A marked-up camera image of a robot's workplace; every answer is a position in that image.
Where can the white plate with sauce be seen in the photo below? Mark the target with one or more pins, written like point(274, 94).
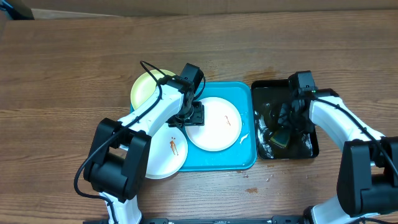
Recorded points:
point(168, 152)

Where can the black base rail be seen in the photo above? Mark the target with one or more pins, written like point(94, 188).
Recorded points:
point(276, 219)

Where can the green yellow sponge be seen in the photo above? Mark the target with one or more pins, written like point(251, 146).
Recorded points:
point(280, 138)

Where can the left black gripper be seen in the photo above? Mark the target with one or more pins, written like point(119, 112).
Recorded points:
point(198, 119)

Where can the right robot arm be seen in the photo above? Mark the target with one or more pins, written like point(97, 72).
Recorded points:
point(367, 180)

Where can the teal plastic tray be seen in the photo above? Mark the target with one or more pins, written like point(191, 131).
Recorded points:
point(242, 154)

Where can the black water tray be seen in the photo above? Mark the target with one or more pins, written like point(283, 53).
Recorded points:
point(266, 94)

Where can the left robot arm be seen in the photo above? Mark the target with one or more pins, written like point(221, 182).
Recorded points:
point(117, 161)

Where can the green rimmed plate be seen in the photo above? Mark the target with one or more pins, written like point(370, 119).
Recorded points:
point(142, 89)

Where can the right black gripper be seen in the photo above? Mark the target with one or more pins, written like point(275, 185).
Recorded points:
point(288, 121)

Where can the dark object top-left corner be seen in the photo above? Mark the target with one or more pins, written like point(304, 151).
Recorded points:
point(17, 10)

